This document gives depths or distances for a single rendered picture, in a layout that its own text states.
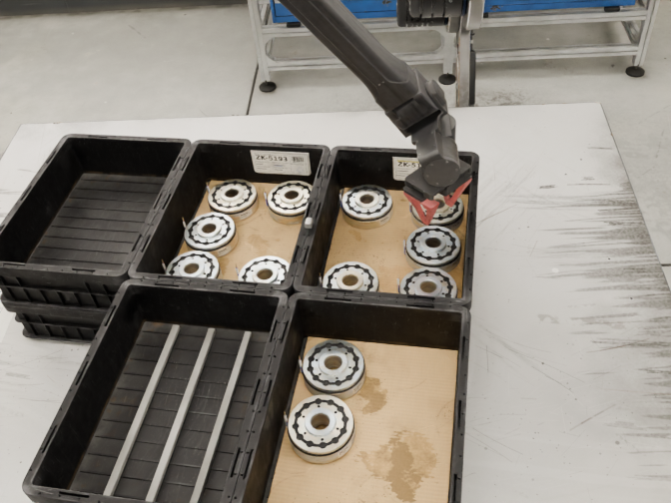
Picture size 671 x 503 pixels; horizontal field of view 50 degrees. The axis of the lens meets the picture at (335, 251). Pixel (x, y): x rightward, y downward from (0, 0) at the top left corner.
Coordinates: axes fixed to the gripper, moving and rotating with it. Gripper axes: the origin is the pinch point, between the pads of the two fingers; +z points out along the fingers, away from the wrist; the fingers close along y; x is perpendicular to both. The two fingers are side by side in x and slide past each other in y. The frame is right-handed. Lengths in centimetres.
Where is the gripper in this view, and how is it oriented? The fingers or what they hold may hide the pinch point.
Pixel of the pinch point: (437, 211)
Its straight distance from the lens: 130.1
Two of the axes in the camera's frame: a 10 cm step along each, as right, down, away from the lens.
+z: 1.0, 6.9, 7.2
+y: 7.3, -5.4, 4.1
